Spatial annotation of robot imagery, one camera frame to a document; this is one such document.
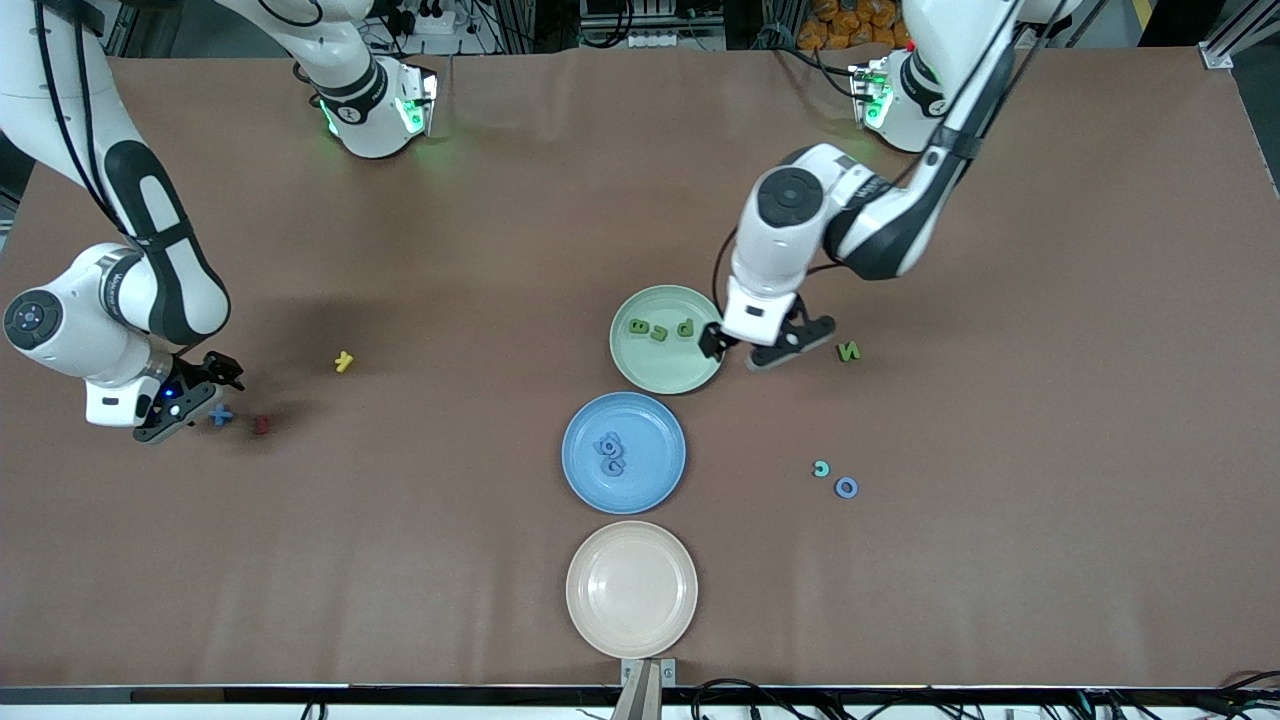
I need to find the aluminium frame profile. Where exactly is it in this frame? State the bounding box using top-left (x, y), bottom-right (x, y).
top-left (100, 0), bottom-right (143, 58)
top-left (1200, 0), bottom-right (1280, 71)

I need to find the white electronics box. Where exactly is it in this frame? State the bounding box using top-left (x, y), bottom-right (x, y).
top-left (578, 0), bottom-right (728, 51)

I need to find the blue plate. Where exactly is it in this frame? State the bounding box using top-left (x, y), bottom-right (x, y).
top-left (561, 391), bottom-right (688, 516)

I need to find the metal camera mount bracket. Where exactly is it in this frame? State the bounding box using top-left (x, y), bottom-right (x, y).
top-left (612, 657), bottom-right (678, 720)

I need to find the table edge rail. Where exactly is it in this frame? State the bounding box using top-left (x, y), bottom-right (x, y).
top-left (0, 684), bottom-right (1280, 709)

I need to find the black floor cable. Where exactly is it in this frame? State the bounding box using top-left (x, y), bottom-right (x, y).
top-left (690, 677), bottom-right (831, 720)

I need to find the beige plate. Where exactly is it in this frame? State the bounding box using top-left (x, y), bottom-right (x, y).
top-left (565, 520), bottom-right (699, 660)

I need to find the white power strip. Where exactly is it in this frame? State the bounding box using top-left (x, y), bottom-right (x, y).
top-left (385, 0), bottom-right (459, 37)

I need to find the brown table cover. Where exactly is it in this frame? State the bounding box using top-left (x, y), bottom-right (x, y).
top-left (0, 45), bottom-right (1280, 691)

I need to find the green plate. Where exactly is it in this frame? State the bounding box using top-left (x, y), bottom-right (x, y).
top-left (609, 284), bottom-right (729, 396)

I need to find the bag of oranges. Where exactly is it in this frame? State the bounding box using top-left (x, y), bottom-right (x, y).
top-left (797, 0), bottom-right (916, 51)

